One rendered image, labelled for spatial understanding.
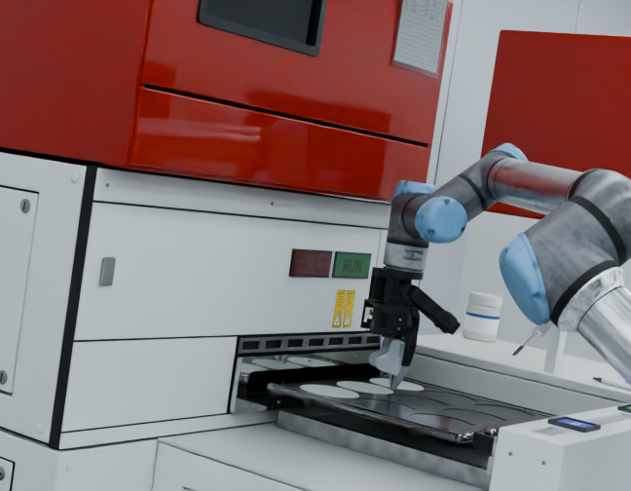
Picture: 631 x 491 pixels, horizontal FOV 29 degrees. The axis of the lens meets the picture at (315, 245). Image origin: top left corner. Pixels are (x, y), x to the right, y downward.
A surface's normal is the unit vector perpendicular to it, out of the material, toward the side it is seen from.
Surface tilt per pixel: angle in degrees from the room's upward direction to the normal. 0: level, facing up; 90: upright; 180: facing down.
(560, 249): 62
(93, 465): 90
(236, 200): 90
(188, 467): 90
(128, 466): 90
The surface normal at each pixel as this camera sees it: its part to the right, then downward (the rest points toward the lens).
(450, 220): 0.29, 0.10
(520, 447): -0.57, -0.04
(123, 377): 0.80, 0.15
